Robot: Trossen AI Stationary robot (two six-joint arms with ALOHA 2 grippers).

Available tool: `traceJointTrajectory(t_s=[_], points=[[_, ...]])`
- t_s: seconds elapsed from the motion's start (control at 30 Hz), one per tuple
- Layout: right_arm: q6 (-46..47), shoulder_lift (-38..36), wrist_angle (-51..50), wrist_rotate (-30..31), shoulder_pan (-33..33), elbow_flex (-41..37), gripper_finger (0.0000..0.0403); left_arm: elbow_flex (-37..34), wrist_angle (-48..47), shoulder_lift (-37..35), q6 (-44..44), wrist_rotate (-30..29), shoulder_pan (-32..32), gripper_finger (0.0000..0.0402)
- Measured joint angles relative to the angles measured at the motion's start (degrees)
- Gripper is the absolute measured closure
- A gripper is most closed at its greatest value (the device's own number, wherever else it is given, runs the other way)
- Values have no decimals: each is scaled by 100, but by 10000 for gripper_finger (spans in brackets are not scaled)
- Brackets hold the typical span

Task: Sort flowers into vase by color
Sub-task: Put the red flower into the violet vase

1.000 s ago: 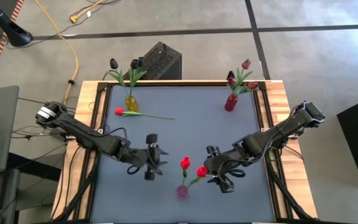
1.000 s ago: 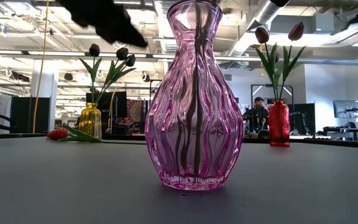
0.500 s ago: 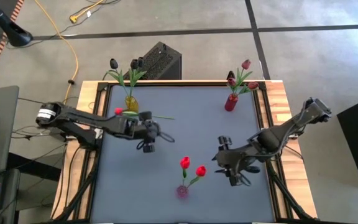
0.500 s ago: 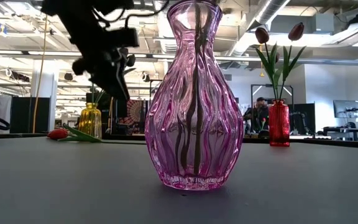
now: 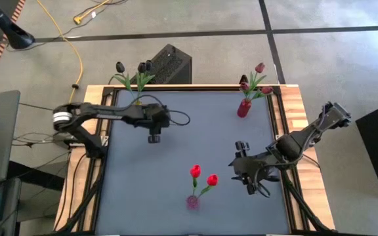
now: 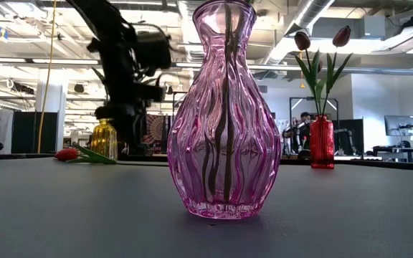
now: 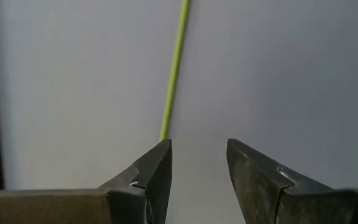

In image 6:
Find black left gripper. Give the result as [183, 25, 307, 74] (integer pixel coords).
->
[95, 42, 166, 156]

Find dark red artificial tulip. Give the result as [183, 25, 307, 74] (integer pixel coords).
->
[321, 24, 354, 118]
[293, 31, 322, 118]
[315, 49, 328, 118]

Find yellow glass vase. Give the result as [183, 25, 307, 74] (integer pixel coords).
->
[90, 118, 118, 161]

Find pink ribbed glass vase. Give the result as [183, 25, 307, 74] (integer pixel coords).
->
[166, 0, 282, 220]

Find red glass vase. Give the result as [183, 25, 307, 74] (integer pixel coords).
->
[309, 114, 336, 170]

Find grey table mat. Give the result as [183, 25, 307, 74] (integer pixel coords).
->
[0, 157, 413, 258]

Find black partition panel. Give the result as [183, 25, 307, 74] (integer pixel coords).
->
[11, 111, 59, 155]

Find person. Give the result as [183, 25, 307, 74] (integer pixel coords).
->
[292, 111, 313, 158]

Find black office desk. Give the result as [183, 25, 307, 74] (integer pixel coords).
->
[371, 144, 413, 163]

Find computer monitor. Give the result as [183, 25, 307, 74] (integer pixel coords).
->
[384, 115, 413, 138]

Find patterned wall tapestry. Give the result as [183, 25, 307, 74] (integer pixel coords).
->
[145, 113, 171, 146]

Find long yellow cable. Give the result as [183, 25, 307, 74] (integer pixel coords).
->
[36, 0, 57, 154]

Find black metal frame rack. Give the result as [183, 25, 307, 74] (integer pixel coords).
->
[288, 95, 340, 158]

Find silver ventilation duct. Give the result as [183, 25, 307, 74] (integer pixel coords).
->
[263, 0, 336, 65]

